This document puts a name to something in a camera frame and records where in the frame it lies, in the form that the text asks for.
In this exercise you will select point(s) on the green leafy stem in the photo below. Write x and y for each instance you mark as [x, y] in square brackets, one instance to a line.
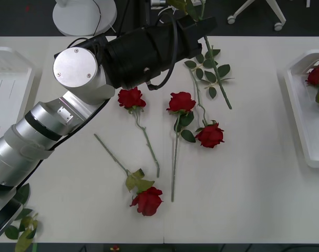
[223, 70]

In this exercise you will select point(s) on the red and yellow button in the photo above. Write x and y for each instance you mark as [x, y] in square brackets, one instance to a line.
[115, 248]

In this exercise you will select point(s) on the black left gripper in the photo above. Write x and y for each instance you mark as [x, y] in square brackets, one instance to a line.
[189, 39]

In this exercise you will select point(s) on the shallow white box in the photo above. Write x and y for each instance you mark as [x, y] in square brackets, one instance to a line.
[9, 86]
[306, 136]

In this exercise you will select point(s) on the white chair base with casters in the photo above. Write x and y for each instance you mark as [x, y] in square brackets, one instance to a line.
[277, 15]

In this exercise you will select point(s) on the white round stand base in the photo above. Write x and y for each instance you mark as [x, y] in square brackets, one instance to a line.
[75, 18]

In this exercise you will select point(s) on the red rose, crooked stem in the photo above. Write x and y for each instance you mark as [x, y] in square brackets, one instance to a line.
[210, 136]

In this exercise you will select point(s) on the yellowish green leaf twig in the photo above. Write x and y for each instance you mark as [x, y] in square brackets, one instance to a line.
[24, 193]

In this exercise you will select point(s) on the red rose, bare stem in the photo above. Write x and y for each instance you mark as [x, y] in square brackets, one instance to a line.
[131, 98]

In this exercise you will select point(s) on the silver and black left arm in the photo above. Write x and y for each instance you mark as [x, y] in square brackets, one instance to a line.
[75, 71]

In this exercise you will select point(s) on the red rose, yellowish leaves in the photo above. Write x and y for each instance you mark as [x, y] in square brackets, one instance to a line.
[147, 200]

